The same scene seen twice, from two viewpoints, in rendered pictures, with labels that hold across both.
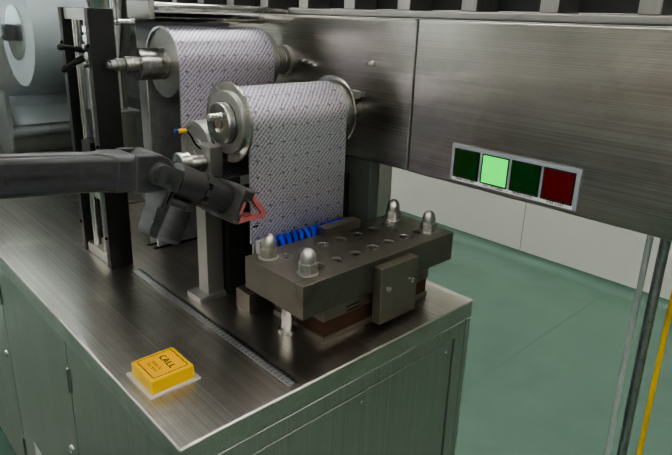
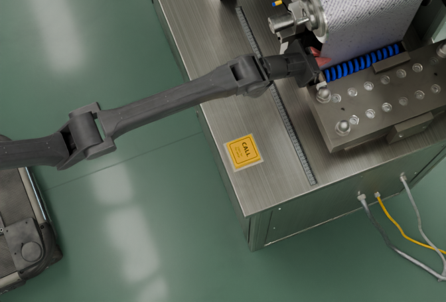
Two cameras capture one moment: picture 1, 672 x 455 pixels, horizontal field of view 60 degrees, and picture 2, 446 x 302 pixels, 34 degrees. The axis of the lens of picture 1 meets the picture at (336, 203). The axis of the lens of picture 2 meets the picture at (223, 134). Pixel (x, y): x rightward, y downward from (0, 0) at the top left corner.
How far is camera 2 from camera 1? 1.36 m
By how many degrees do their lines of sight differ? 58
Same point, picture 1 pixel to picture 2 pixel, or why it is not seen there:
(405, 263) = (419, 124)
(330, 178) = (395, 29)
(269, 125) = (344, 29)
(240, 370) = (287, 160)
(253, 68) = not seen: outside the picture
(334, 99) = not seen: outside the picture
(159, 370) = (241, 156)
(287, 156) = (356, 34)
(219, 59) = not seen: outside the picture
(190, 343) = (263, 122)
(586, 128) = not seen: outside the picture
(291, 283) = (328, 137)
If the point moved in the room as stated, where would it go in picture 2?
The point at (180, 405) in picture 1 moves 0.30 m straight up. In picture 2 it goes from (249, 182) to (251, 152)
